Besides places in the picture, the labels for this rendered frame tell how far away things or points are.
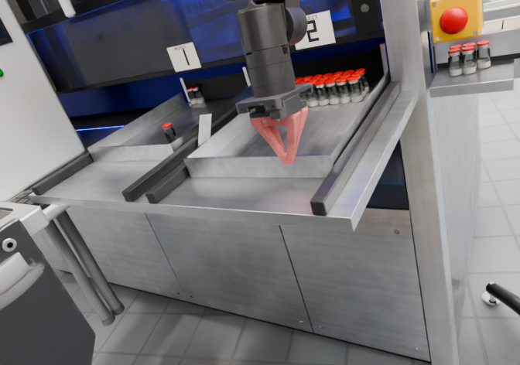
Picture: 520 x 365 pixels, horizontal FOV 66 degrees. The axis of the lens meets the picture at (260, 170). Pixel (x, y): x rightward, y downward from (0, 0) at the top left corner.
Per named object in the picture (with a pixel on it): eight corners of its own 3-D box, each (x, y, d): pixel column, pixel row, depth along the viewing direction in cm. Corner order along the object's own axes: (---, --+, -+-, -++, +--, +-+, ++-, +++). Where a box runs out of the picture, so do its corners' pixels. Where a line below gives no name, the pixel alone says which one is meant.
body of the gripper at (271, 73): (314, 95, 55) (305, 40, 53) (281, 113, 47) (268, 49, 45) (274, 100, 59) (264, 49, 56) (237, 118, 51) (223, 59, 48)
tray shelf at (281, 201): (175, 110, 118) (172, 104, 118) (425, 83, 80) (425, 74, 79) (32, 202, 84) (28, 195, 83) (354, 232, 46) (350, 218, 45)
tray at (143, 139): (185, 103, 115) (180, 92, 113) (261, 94, 101) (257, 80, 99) (94, 162, 90) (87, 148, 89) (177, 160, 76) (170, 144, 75)
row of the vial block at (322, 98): (282, 106, 86) (277, 86, 84) (364, 97, 77) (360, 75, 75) (278, 110, 85) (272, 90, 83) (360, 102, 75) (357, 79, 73)
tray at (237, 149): (276, 100, 92) (272, 86, 91) (391, 87, 78) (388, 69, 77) (190, 176, 67) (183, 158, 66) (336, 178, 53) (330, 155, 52)
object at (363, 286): (164, 182, 295) (112, 67, 258) (482, 191, 182) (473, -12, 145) (49, 278, 223) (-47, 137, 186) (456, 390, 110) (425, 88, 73)
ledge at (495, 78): (440, 73, 83) (439, 63, 83) (514, 63, 76) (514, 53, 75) (429, 97, 73) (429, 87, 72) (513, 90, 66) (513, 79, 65)
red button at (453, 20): (443, 32, 67) (440, 7, 65) (469, 27, 65) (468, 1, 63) (439, 38, 64) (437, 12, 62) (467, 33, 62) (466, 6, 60)
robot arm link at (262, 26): (225, 6, 48) (268, -6, 45) (250, 5, 54) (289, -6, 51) (238, 64, 50) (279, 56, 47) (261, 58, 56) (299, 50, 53)
